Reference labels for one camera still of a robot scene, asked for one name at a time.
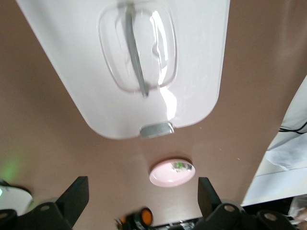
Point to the pink round plate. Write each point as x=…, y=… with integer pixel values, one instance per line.
x=163, y=176

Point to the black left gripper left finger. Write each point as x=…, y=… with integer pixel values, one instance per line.
x=72, y=201

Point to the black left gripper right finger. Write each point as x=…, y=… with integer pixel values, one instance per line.
x=208, y=198

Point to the orange push-button switch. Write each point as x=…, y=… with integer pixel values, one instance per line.
x=145, y=216

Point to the white lidded storage box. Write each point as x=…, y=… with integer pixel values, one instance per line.
x=72, y=60

